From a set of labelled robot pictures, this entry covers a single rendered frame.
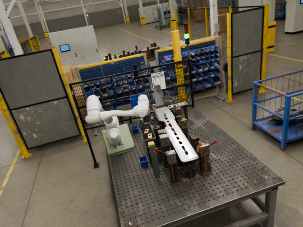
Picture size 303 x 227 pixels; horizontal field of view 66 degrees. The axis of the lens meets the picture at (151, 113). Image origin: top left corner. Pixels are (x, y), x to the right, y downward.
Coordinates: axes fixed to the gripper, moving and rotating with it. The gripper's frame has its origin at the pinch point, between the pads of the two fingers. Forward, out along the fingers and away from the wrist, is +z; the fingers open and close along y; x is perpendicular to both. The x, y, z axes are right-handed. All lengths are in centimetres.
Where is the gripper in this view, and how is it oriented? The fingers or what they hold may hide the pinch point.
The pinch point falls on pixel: (149, 130)
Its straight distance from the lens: 250.4
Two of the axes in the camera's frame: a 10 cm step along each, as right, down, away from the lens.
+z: 1.6, 8.9, 4.3
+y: 9.9, -1.7, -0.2
